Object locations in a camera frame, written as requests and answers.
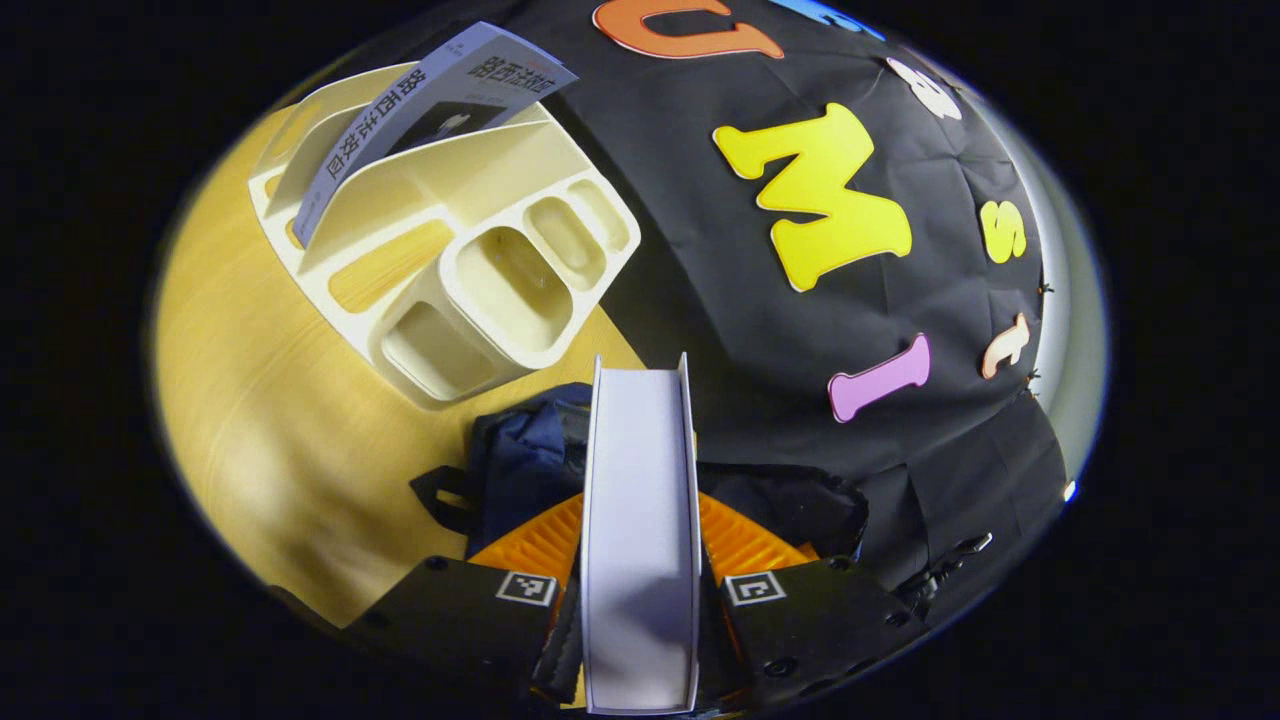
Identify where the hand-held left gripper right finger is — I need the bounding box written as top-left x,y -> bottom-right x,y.
697,490 -> 926,706

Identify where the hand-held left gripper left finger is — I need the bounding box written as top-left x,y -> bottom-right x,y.
345,492 -> 587,706

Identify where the blue schoolbag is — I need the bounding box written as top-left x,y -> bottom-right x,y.
410,383 -> 871,561

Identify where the plain white book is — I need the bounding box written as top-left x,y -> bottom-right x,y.
580,352 -> 701,716

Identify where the white plastic bookshelf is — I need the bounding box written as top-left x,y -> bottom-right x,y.
248,62 -> 641,409

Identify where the grey-blue book with dark cover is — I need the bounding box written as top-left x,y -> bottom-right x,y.
293,22 -> 579,248

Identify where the black backdrop cloth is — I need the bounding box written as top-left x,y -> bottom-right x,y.
400,0 -> 1066,631

